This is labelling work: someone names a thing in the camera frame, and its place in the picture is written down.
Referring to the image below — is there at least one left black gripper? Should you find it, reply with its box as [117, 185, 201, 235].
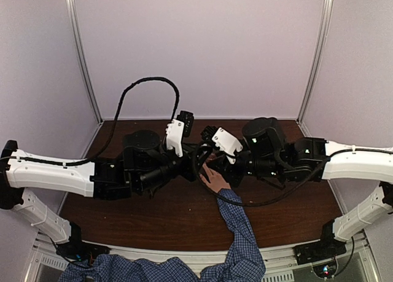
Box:
[136, 141, 212, 193]

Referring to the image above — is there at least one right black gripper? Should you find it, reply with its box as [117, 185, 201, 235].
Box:
[208, 138, 285, 187]

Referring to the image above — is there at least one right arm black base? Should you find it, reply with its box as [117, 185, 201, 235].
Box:
[294, 241, 346, 265]

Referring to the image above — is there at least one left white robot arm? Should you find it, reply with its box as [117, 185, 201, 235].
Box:
[1, 130, 208, 260]

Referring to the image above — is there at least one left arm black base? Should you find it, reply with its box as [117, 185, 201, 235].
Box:
[56, 243, 110, 261]

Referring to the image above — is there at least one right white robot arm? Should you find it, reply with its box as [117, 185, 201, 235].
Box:
[201, 117, 392, 259]

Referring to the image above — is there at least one mannequin hand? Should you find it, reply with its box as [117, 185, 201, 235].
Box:
[199, 163, 231, 197]

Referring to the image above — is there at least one right black cable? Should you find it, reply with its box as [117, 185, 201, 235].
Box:
[193, 140, 393, 206]

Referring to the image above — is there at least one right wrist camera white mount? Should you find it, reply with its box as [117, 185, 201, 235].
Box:
[201, 126, 243, 165]

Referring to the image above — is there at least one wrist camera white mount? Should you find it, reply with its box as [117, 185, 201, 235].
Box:
[201, 126, 243, 165]
[165, 111, 194, 157]

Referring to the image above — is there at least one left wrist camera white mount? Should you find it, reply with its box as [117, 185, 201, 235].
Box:
[165, 111, 194, 157]

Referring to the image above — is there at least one left black braided cable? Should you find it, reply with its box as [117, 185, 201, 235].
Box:
[12, 76, 180, 169]

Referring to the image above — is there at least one right aluminium frame post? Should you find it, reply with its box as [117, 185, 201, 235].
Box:
[297, 0, 334, 125]

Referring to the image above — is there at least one aluminium frame post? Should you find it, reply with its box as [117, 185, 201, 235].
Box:
[297, 0, 334, 125]
[65, 0, 103, 124]

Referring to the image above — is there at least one left aluminium frame post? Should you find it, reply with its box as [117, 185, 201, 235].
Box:
[65, 0, 103, 124]

